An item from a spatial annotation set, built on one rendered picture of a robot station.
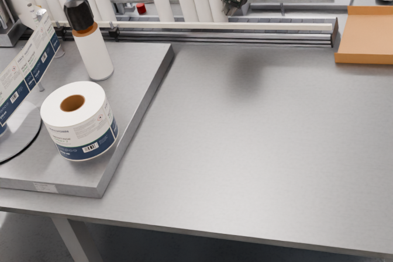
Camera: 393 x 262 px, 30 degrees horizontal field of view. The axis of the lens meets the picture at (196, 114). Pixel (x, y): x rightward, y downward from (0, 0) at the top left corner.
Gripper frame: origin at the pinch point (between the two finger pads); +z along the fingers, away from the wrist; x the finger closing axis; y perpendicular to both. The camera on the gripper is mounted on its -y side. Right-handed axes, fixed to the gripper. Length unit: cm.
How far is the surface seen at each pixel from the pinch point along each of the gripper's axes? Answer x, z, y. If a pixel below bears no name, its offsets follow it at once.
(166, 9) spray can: -19.9, 9.5, 1.6
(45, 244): -28, 99, 57
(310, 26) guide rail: 26.6, -12.7, 5.0
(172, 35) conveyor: -14.5, 15.6, 5.8
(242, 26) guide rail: 6.7, -0.9, 4.9
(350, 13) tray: 38.8, -11.2, -12.2
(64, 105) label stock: -33, 11, 59
